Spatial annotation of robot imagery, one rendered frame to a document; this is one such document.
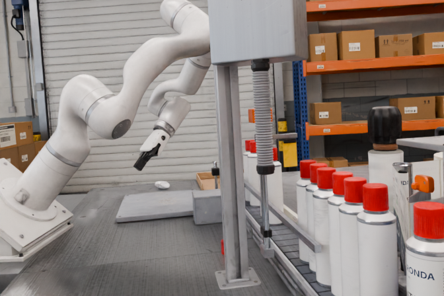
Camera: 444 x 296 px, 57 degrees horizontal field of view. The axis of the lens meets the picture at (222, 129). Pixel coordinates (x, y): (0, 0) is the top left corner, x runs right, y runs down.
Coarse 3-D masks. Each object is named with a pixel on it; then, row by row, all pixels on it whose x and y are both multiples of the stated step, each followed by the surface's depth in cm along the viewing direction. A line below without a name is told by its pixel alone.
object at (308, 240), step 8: (248, 184) 122; (256, 192) 111; (272, 208) 94; (280, 216) 88; (288, 224) 82; (296, 224) 80; (296, 232) 77; (304, 232) 75; (304, 240) 73; (312, 240) 70; (312, 248) 69; (320, 248) 68
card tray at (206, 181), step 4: (196, 172) 205; (200, 172) 205; (204, 172) 206; (208, 172) 206; (196, 176) 204; (200, 176) 205; (204, 176) 206; (208, 176) 206; (212, 176) 206; (200, 180) 183; (204, 180) 202; (208, 180) 201; (212, 180) 201; (200, 184) 183; (204, 184) 192; (208, 184) 191; (212, 184) 191; (204, 188) 183; (208, 188) 182; (212, 188) 182
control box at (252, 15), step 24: (216, 0) 77; (240, 0) 75; (264, 0) 73; (288, 0) 71; (216, 24) 78; (240, 24) 75; (264, 24) 73; (288, 24) 71; (216, 48) 78; (240, 48) 76; (264, 48) 74; (288, 48) 72
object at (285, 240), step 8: (248, 208) 126; (256, 208) 126; (256, 216) 117; (272, 232) 102; (280, 232) 101; (288, 232) 101; (280, 240) 95; (288, 240) 95; (296, 240) 95; (280, 248) 90; (288, 248) 90; (296, 248) 90; (288, 256) 85; (296, 256) 85; (296, 264) 81; (304, 264) 81; (304, 272) 77; (312, 280) 73; (320, 288) 70; (328, 288) 70
